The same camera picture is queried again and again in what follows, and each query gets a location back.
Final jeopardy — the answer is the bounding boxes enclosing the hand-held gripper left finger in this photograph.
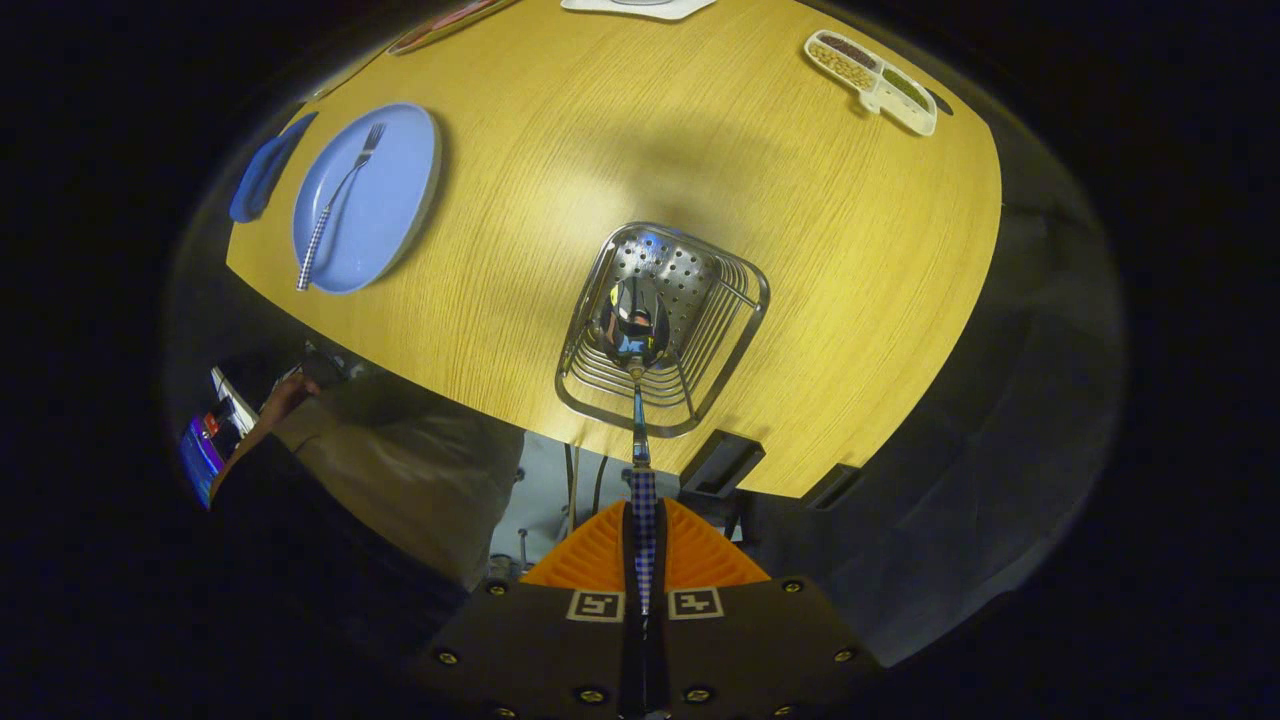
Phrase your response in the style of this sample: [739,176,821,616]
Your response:
[425,500,641,720]

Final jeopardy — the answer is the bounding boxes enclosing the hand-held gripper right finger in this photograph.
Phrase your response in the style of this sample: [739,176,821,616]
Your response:
[645,498,886,720]

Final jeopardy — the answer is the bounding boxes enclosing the checked handle metal spoon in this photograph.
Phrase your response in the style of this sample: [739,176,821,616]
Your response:
[598,275,673,616]

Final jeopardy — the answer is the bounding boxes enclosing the checked handle metal fork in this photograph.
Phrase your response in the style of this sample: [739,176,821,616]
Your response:
[297,123,387,292]

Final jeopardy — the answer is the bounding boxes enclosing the person's beige trousers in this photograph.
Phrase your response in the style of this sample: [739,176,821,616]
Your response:
[270,368,527,591]

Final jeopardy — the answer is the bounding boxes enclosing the black backdrop cloth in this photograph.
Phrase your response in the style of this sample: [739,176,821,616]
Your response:
[745,95,1127,668]

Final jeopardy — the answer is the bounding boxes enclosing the open laptop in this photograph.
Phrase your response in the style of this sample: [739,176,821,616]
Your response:
[180,365,263,509]

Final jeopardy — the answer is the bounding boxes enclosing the blue round plate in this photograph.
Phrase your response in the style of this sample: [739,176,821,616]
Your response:
[292,102,442,295]

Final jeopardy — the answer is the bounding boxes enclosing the blue folded towel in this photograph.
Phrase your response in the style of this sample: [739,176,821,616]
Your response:
[229,110,319,224]

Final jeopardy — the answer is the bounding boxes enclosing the white divided bean dish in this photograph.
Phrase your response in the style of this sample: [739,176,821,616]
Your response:
[804,29,938,137]

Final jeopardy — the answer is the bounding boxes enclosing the beige round food plate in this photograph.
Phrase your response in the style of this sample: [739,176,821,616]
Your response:
[388,0,517,55]

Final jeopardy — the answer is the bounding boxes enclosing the white square coaster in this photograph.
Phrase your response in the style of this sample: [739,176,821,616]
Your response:
[560,0,719,22]

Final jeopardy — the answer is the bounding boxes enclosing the black table bracket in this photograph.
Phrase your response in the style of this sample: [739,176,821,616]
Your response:
[803,463,862,512]
[680,430,767,499]

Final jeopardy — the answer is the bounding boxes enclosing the metal wire drainer basket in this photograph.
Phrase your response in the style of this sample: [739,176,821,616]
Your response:
[555,222,771,438]

